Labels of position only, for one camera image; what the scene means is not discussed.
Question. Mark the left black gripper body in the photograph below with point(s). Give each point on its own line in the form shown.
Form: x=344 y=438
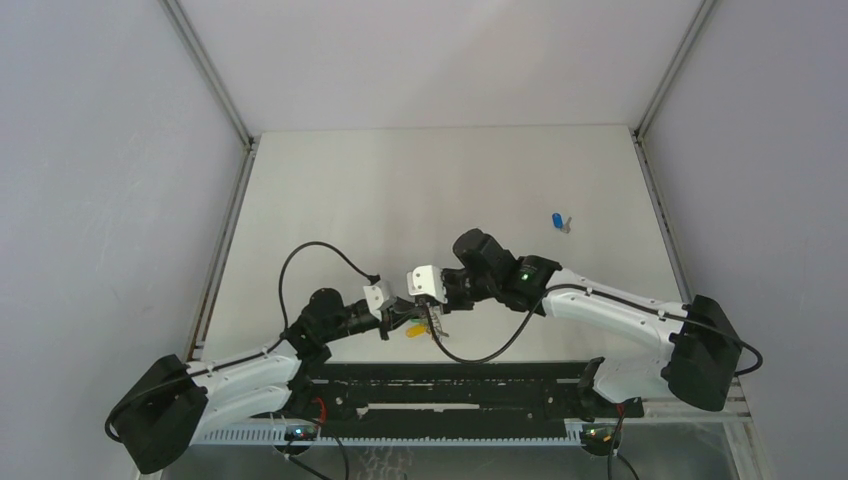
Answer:
x=386 y=325

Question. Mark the left green circuit board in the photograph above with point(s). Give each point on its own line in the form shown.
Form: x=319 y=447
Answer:
x=301 y=433

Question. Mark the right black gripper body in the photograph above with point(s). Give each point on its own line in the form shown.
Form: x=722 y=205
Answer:
x=463 y=290

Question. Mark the green circuit board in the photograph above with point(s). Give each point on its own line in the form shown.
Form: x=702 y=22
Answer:
x=599 y=440
x=301 y=433

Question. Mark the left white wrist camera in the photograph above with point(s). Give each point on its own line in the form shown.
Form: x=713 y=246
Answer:
x=380 y=298

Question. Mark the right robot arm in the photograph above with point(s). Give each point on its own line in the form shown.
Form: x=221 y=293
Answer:
x=693 y=350

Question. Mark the white slotted cable duct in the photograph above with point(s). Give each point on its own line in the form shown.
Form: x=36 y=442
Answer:
x=266 y=434

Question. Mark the yellow tagged key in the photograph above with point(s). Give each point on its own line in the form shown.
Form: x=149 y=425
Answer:
x=417 y=330

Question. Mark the blue tagged key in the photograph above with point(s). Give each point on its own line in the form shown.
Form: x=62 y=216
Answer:
x=561 y=222

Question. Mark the right green circuit board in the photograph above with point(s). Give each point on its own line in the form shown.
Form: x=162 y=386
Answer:
x=599 y=440

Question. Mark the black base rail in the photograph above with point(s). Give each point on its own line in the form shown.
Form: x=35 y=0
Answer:
x=407 y=399

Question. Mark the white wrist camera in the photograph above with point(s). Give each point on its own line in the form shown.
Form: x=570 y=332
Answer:
x=380 y=298
x=427 y=280

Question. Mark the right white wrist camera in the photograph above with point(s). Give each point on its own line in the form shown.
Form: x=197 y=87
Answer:
x=427 y=280

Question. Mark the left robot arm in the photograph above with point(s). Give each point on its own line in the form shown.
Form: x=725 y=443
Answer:
x=176 y=403

